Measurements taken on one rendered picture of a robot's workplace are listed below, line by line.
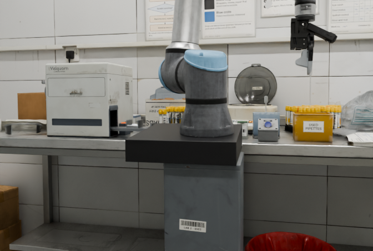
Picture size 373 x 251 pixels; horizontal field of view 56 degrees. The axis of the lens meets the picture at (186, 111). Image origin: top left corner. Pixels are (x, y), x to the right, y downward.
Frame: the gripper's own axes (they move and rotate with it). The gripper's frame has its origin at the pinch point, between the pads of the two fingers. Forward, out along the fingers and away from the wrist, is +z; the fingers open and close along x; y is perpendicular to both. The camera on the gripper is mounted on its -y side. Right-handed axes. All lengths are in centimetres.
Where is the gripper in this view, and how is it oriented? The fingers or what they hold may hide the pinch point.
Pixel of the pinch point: (310, 71)
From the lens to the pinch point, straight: 140.2
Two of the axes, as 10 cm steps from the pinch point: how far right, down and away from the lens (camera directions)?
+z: 0.1, 10.0, 0.5
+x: -2.4, 0.5, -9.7
